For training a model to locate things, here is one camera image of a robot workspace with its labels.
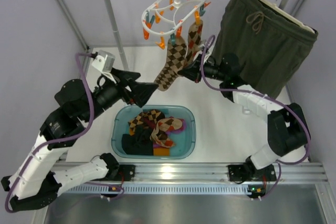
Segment brown beige argyle sock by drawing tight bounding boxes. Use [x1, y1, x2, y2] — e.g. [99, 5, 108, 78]
[154, 37, 187, 91]

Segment beige orange argyle sock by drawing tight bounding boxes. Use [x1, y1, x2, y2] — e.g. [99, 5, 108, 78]
[184, 20, 203, 67]

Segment brown orange argyle sock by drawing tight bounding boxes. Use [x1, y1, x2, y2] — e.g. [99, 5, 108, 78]
[150, 118, 183, 148]

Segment maroon orange striped sock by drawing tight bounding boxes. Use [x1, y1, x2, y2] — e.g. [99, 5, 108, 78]
[153, 144, 170, 156]

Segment white clip sock hanger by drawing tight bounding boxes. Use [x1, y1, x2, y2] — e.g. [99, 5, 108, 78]
[141, 0, 210, 49]

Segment brown yellow argyle sock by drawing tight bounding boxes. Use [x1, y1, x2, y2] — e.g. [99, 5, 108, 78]
[128, 109, 165, 135]

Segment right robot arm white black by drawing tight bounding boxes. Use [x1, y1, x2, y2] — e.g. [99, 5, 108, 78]
[178, 54, 310, 179]

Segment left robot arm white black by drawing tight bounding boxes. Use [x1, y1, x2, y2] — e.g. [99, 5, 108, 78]
[1, 69, 158, 213]

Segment beige clothes hanger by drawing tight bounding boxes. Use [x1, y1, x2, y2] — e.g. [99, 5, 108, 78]
[243, 0, 320, 33]

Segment maroon purple sock in bin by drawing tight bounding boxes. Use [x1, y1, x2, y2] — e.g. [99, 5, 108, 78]
[144, 117, 186, 134]

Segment olive green shorts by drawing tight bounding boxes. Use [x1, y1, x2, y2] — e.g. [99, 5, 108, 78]
[212, 0, 318, 99]

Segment black sock in bin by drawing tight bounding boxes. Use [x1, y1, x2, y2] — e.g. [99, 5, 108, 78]
[121, 134, 153, 156]

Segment teal plastic bin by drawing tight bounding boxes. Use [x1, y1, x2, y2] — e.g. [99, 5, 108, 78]
[111, 105, 196, 160]

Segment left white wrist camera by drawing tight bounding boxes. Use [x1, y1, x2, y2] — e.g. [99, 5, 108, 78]
[91, 50, 116, 80]

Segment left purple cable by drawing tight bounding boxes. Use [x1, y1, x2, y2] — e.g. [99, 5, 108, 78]
[4, 52, 116, 214]

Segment purple cable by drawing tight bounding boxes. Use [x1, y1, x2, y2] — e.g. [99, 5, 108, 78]
[199, 35, 312, 201]
[4, 52, 116, 214]

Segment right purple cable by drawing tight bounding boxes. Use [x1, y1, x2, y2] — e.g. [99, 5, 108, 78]
[199, 35, 312, 201]

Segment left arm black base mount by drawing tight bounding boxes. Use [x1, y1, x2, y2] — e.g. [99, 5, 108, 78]
[93, 165, 136, 182]

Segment aluminium rail frame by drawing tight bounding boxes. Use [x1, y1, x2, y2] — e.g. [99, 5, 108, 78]
[52, 162, 328, 199]

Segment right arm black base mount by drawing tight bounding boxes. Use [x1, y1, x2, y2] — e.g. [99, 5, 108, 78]
[227, 164, 277, 184]

